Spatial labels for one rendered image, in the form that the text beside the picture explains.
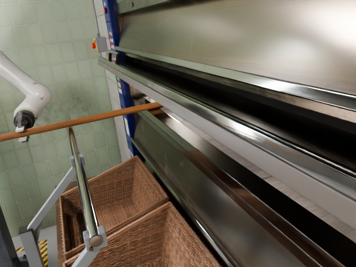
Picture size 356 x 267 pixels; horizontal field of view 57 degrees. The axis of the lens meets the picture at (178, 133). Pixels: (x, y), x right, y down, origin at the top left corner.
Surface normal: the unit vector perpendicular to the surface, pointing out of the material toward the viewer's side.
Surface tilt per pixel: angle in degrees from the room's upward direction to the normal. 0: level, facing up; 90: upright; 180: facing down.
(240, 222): 70
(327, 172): 80
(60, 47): 90
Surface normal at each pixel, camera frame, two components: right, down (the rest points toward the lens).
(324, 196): -0.93, 0.05
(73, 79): 0.36, 0.28
